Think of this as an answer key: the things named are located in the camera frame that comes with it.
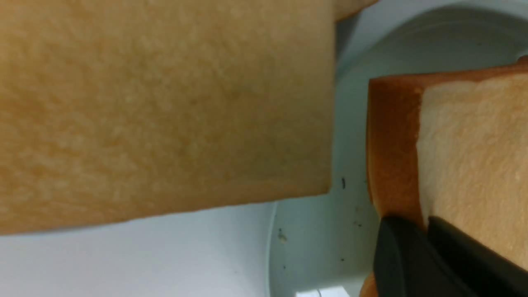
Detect toast slice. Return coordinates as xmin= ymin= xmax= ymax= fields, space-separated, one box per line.
xmin=359 ymin=272 xmax=378 ymax=297
xmin=332 ymin=0 xmax=378 ymax=22
xmin=0 ymin=0 xmax=335 ymax=235
xmin=366 ymin=56 xmax=528 ymax=269

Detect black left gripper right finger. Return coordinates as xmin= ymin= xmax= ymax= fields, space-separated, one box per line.
xmin=427 ymin=217 xmax=528 ymax=297

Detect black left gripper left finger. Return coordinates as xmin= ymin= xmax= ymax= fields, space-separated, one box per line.
xmin=373 ymin=216 xmax=477 ymax=297

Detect light blue bread plate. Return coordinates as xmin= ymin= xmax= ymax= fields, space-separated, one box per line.
xmin=268 ymin=0 xmax=527 ymax=297

